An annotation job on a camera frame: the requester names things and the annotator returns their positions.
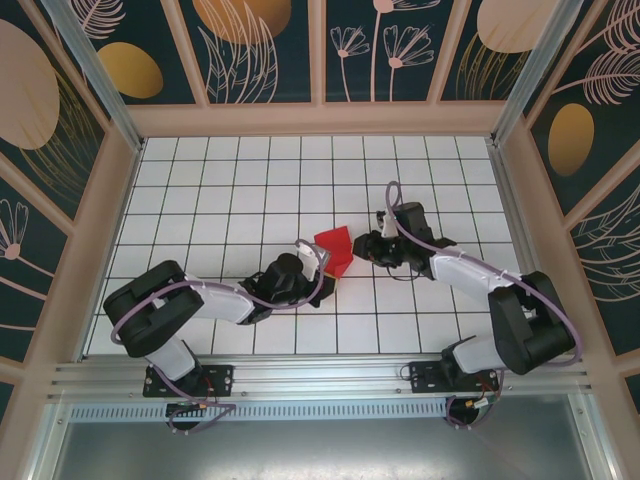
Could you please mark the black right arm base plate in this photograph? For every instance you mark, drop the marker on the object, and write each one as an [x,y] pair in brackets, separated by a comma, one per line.
[425,375]

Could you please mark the long aluminium mounting rail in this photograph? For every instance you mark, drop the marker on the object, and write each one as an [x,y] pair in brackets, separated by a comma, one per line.
[320,372]

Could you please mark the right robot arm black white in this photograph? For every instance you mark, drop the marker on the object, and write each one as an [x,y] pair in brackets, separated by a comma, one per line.
[530,320]

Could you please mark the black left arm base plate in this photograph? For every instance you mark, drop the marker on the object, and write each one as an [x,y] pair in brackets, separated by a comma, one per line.
[220,377]

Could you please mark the small circuit board with connector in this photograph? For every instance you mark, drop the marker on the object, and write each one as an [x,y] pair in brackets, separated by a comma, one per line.
[187,406]

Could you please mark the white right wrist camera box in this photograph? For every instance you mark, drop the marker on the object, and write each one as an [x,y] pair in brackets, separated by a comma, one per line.
[387,225]

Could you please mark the aluminium corner post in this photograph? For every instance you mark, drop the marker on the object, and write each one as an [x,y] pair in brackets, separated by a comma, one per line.
[95,65]
[530,65]

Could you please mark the grey metal plate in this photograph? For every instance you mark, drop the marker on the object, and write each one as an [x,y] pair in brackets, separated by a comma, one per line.
[320,450]

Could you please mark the wall panel with single flower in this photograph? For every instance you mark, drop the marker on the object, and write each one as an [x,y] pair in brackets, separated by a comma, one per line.
[25,260]

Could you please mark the red paper sheet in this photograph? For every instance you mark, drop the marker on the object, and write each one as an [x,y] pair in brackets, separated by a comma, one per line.
[335,245]

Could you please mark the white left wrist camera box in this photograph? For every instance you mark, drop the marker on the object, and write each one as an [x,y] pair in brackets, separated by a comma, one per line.
[312,257]

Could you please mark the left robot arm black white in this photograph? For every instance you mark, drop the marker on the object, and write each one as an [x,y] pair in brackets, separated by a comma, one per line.
[150,310]

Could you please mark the wall panel with peach circle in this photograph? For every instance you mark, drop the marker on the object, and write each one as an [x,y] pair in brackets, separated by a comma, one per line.
[500,30]

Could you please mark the aluminium side rail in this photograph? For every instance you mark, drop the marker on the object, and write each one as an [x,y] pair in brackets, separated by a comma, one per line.
[520,240]

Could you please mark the wall panel with gold oval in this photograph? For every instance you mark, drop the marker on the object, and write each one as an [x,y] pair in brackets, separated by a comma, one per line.
[570,140]

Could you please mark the wall panel with yellow oval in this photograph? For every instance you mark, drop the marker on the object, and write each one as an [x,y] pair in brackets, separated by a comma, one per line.
[130,70]

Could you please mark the wall panel with gold lines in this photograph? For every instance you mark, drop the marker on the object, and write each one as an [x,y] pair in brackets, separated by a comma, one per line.
[30,100]

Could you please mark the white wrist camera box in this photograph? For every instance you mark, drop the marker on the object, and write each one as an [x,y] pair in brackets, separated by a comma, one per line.
[387,225]
[312,257]

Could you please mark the wall panel with leaf outlines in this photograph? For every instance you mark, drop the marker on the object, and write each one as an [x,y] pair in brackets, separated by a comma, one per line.
[240,50]

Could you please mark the wall panel with fern outlines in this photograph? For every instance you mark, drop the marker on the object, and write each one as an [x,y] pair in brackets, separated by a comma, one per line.
[610,260]

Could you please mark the wall panel with flower outlines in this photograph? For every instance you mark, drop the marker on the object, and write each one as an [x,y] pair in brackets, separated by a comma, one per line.
[400,50]

